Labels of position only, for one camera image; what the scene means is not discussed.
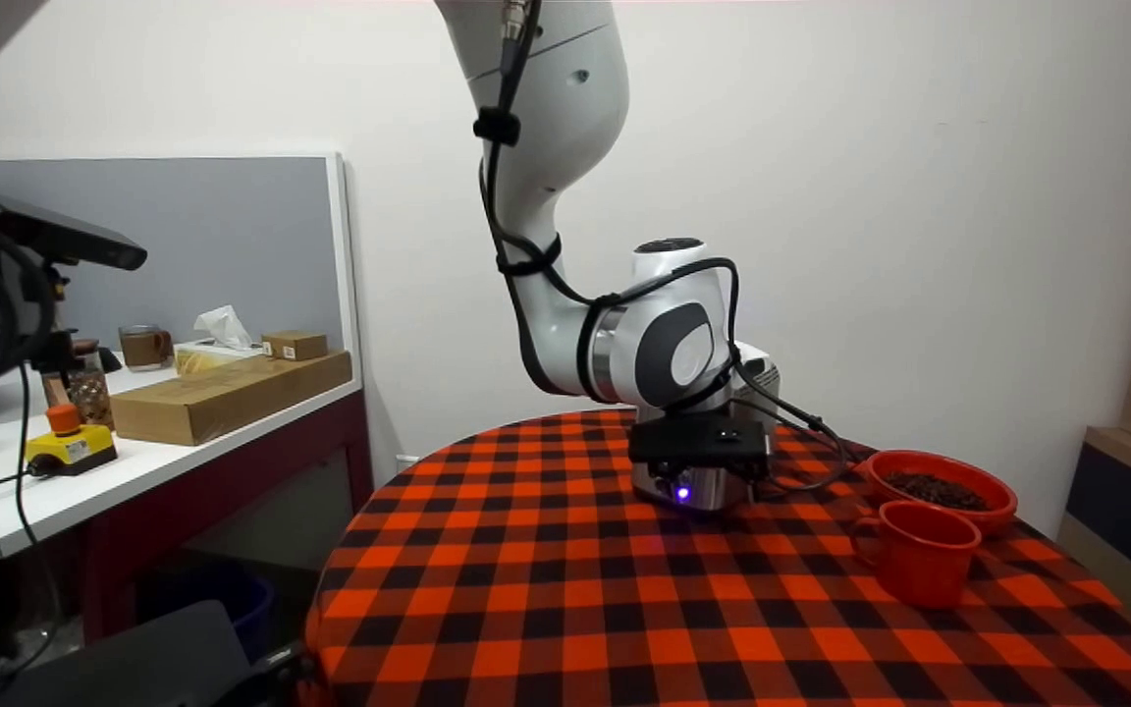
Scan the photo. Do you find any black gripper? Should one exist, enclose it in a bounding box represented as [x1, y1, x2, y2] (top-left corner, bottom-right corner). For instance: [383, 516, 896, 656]
[624, 412, 774, 482]

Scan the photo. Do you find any white desk with red frame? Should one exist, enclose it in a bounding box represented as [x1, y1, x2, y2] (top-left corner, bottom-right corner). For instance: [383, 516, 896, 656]
[0, 371, 380, 649]

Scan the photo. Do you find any grey divider panel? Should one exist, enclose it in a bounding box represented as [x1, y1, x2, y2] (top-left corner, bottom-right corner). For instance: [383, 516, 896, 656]
[0, 148, 365, 398]

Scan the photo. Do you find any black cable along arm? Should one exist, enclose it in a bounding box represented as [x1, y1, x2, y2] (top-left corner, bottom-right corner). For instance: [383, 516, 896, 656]
[468, 0, 870, 482]

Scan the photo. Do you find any silver two-slot toaster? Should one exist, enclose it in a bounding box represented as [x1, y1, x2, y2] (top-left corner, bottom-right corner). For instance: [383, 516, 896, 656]
[630, 457, 743, 516]

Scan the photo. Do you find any dark low cabinet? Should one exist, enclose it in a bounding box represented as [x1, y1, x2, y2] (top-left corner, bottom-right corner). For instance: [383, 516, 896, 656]
[1057, 422, 1131, 649]

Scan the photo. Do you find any small cardboard box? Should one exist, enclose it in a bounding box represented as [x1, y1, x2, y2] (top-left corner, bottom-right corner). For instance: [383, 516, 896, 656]
[259, 328, 335, 364]
[115, 323, 177, 375]

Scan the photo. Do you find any red bowl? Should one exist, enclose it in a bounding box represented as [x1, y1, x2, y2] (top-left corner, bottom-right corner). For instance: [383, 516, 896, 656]
[861, 448, 1020, 540]

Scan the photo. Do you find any red black checkered tablecloth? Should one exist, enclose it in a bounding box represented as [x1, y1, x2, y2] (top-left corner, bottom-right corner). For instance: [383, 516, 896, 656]
[298, 404, 1131, 707]

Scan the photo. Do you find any black camera on stand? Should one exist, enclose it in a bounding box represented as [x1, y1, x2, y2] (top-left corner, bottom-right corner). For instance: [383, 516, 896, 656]
[0, 172, 151, 387]

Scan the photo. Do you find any flat cardboard box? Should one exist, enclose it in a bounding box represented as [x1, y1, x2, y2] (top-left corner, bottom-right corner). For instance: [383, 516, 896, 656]
[104, 345, 358, 448]

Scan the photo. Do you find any tissue box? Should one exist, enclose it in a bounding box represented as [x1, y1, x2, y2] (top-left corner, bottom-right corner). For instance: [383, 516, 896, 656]
[170, 302, 270, 379]

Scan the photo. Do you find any brown jar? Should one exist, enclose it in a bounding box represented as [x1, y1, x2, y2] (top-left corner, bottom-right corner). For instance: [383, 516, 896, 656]
[62, 337, 119, 434]

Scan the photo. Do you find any black camera cable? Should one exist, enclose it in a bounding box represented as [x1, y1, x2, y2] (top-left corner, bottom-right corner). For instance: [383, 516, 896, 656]
[0, 211, 71, 553]

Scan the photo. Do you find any yellow toy with orange knob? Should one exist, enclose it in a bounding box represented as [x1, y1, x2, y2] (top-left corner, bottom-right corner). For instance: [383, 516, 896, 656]
[19, 402, 120, 481]

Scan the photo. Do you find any red cup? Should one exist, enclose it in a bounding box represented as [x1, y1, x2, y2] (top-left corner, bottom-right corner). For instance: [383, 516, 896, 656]
[870, 495, 984, 616]

